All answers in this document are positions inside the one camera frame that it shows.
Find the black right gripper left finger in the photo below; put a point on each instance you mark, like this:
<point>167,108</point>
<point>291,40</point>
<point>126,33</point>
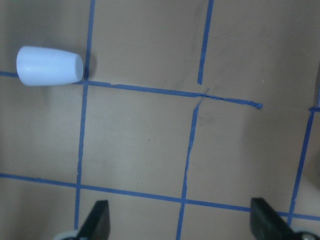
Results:
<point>97,224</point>

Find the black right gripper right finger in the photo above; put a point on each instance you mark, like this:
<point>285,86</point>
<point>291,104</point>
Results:
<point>266,224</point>

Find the light blue plastic cup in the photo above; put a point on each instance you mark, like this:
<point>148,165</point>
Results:
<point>41,66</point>

